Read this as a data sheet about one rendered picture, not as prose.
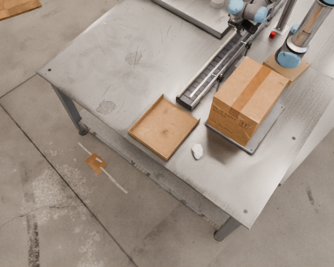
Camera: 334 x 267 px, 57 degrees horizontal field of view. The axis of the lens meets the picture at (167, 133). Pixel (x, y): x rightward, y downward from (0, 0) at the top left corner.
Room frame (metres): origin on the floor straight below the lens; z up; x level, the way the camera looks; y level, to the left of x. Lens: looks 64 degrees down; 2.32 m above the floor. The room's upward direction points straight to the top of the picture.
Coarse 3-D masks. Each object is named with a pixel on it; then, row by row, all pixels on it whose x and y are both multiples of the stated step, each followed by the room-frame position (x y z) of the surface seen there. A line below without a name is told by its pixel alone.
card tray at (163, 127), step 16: (160, 96) 0.94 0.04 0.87; (160, 112) 0.86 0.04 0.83; (176, 112) 0.86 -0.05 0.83; (144, 128) 0.76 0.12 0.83; (160, 128) 0.76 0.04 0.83; (176, 128) 0.76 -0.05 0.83; (192, 128) 0.75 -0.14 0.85; (144, 144) 0.66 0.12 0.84; (160, 144) 0.67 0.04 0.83; (176, 144) 0.67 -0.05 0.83
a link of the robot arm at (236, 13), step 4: (232, 0) 1.27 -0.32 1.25; (236, 0) 1.26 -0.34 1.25; (240, 0) 1.26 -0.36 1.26; (228, 4) 1.25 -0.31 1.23; (232, 4) 1.25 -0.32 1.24; (236, 4) 1.24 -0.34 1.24; (240, 4) 1.24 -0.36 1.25; (244, 4) 1.25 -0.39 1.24; (228, 8) 1.24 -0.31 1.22; (232, 8) 1.23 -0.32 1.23; (236, 8) 1.22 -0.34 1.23; (240, 8) 1.22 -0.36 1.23; (232, 12) 1.23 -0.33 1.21; (236, 12) 1.22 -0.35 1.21; (240, 12) 1.22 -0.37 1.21; (232, 16) 1.25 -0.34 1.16; (236, 16) 1.23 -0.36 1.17; (240, 16) 1.22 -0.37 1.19
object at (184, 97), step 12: (240, 36) 1.38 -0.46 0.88; (228, 48) 1.28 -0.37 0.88; (216, 60) 1.19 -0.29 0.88; (228, 60) 1.19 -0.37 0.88; (204, 72) 1.10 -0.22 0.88; (216, 72) 1.10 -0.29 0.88; (192, 84) 1.02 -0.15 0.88; (204, 84) 1.02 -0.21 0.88; (180, 96) 0.94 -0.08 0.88; (192, 96) 0.94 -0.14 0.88
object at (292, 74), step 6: (270, 60) 1.19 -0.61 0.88; (306, 60) 1.20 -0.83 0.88; (270, 66) 1.14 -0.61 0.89; (276, 66) 1.14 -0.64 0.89; (300, 66) 1.15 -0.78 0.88; (306, 66) 1.15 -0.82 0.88; (276, 72) 1.11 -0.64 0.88; (282, 72) 1.10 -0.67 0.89; (288, 72) 1.10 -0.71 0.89; (294, 72) 1.10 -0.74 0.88; (300, 72) 1.10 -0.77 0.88; (288, 78) 1.05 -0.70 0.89; (294, 78) 1.05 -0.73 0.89; (288, 84) 1.04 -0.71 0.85
